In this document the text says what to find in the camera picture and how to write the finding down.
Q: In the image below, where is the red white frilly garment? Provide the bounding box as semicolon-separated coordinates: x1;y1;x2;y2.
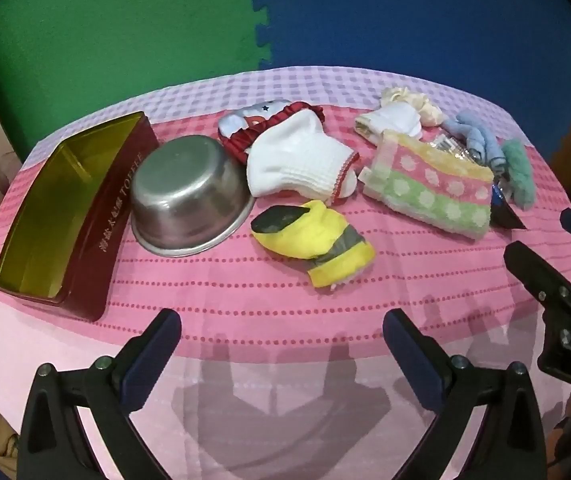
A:
217;100;326;166

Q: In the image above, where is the teal fuzzy cloth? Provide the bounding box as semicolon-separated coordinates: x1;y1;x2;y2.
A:
501;139;537;211

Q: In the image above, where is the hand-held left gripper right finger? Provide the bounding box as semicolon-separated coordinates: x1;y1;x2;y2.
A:
383;308;549;480

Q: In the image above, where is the light blue cloth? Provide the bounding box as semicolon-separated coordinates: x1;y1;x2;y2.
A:
440;112;509;173

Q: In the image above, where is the white sock with red trim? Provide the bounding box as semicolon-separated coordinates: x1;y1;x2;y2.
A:
246;110;361;206

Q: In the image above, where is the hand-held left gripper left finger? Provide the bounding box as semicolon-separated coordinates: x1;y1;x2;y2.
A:
18;308;182;480

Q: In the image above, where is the black and blue snack packet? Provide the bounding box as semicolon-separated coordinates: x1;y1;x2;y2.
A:
433;132;527;232

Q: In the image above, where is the green foam mat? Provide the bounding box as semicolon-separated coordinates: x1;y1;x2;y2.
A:
0;0;274;146

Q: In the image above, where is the red tin box gold inside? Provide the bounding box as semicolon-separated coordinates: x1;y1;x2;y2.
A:
0;111;160;322

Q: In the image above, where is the blue foam mat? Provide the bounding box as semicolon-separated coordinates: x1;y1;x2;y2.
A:
248;0;571;111

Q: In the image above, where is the cream scrunchie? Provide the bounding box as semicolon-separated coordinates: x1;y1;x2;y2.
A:
380;86;445;127

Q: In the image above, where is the white cloth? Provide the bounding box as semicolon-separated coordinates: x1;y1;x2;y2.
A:
355;102;423;143

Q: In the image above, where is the pink green dotted towel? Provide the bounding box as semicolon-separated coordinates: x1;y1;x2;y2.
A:
358;130;495;240

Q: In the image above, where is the yellow sock with grey stripes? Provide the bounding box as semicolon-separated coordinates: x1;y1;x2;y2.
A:
250;200;376;291

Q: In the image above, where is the stainless steel bowl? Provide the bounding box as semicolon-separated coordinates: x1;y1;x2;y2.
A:
130;135;256;258

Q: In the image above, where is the pink checked tablecloth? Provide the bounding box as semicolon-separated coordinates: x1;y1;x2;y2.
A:
0;66;571;480

